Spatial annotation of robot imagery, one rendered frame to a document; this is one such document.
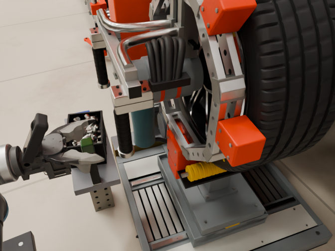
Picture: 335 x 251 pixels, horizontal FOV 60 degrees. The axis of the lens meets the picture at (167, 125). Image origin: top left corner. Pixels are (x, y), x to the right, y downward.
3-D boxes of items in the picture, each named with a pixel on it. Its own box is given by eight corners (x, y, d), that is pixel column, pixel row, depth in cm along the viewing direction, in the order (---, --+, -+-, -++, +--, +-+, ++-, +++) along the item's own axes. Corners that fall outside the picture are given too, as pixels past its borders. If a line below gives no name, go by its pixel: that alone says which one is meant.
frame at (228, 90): (225, 191, 89) (263, 15, 53) (205, 197, 87) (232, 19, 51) (166, 94, 127) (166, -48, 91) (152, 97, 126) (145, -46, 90)
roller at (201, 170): (256, 165, 109) (260, 155, 106) (184, 187, 102) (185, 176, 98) (249, 155, 114) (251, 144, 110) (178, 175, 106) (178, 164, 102)
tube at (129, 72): (207, 67, 67) (212, 22, 60) (125, 82, 62) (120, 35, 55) (179, 36, 79) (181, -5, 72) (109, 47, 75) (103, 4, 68)
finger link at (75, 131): (89, 129, 81) (64, 148, 76) (85, 112, 78) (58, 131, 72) (97, 133, 80) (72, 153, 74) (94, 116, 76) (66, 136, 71)
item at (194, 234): (264, 223, 135) (268, 212, 129) (193, 249, 126) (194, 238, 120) (216, 150, 170) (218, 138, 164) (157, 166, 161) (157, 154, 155)
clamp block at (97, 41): (122, 45, 92) (120, 29, 89) (93, 50, 90) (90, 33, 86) (118, 39, 96) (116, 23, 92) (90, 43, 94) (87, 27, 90)
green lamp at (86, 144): (95, 152, 96) (93, 144, 93) (83, 155, 95) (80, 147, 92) (93, 144, 98) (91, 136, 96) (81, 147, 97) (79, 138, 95)
